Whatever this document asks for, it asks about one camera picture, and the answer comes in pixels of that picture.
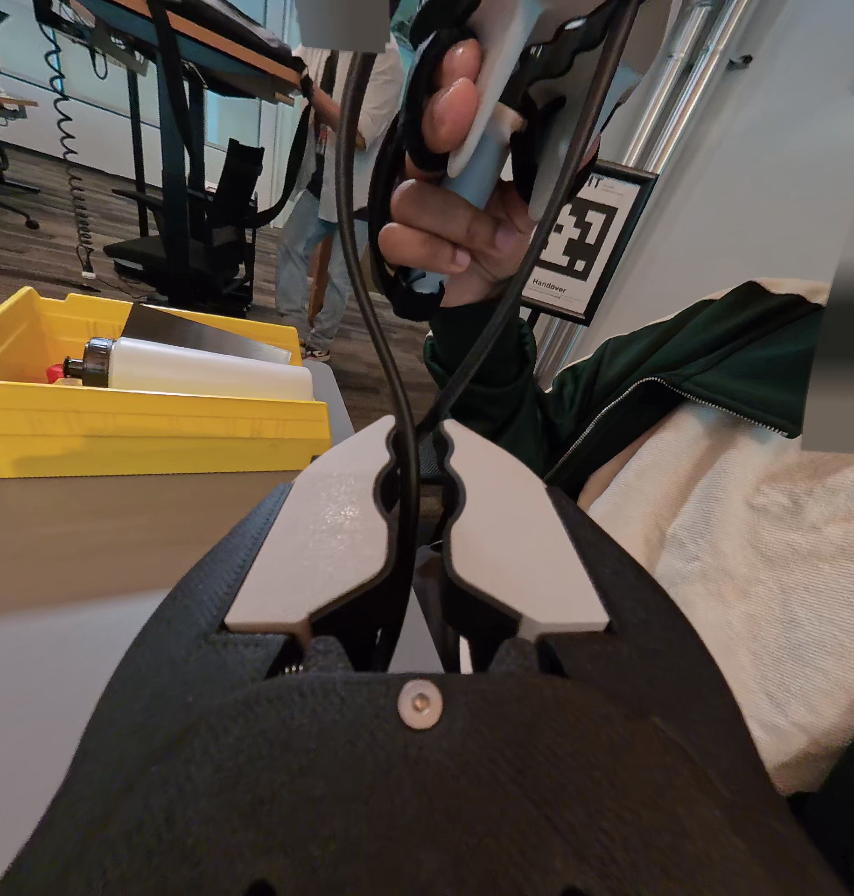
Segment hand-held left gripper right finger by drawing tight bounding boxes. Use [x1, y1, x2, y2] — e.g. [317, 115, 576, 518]
[437, 419, 610, 642]

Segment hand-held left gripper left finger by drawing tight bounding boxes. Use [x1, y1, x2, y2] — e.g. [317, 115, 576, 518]
[224, 415, 401, 642]

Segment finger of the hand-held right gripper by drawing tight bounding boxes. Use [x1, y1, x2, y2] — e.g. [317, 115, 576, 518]
[507, 66, 606, 224]
[528, 0, 648, 99]

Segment yellow plastic bin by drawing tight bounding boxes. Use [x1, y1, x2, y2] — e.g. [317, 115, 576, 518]
[0, 286, 333, 480]

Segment black cable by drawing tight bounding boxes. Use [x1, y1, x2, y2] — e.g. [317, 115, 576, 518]
[335, 0, 644, 674]
[44, 20, 100, 282]

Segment person's right forearm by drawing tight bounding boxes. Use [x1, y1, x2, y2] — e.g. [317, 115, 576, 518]
[422, 283, 564, 480]

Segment person's right hand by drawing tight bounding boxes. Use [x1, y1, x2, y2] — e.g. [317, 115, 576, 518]
[377, 39, 602, 309]

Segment black framed marker sign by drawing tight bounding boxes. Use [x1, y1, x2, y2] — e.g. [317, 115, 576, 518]
[519, 160, 660, 327]

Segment vertical chrome pipes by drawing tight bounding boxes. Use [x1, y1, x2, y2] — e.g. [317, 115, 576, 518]
[539, 0, 753, 382]

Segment white plastic bottle black cap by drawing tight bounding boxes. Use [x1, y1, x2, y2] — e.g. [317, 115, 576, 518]
[63, 336, 315, 402]

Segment dark grey flat plate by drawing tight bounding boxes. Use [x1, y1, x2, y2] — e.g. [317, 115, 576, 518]
[121, 302, 294, 366]

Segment green zip jacket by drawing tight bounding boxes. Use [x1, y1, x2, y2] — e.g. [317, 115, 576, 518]
[539, 279, 833, 499]

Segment wooden standing desk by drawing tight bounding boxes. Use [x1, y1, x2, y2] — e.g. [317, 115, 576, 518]
[77, 0, 310, 310]

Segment black chair under desk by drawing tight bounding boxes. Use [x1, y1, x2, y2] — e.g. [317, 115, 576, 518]
[104, 138, 268, 310]

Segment black coiled cable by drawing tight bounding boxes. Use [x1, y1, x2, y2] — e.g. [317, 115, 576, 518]
[44, 20, 100, 282]

